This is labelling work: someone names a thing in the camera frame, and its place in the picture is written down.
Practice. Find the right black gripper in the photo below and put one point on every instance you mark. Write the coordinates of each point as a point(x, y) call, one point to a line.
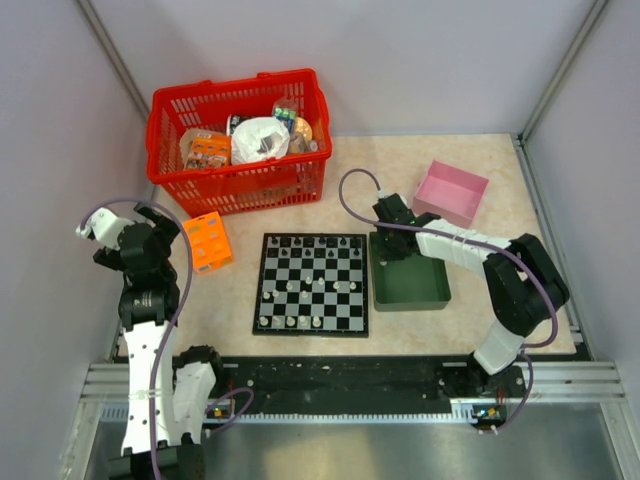
point(386, 254)

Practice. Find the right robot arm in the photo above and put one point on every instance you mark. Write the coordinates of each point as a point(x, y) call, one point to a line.
point(524, 285)

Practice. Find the red plastic shopping basket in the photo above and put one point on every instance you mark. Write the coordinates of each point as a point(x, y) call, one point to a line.
point(294, 97)

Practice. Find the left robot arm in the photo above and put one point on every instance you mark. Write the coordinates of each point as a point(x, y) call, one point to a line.
point(167, 395)

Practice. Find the pink box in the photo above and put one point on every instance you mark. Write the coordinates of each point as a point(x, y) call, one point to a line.
point(450, 192)

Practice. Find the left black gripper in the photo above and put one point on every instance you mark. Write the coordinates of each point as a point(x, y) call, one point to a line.
point(164, 229)

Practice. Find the white plastic bag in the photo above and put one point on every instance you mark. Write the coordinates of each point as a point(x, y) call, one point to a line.
point(259, 139)

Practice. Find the black and white chessboard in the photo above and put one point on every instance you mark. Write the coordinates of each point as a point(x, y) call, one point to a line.
point(312, 284)

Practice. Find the dark green tray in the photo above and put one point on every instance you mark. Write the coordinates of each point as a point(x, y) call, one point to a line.
point(416, 283)

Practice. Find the orange snack box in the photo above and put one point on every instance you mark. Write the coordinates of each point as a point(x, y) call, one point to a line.
point(202, 149)

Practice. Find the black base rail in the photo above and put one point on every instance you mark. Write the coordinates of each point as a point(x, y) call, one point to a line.
point(361, 385)

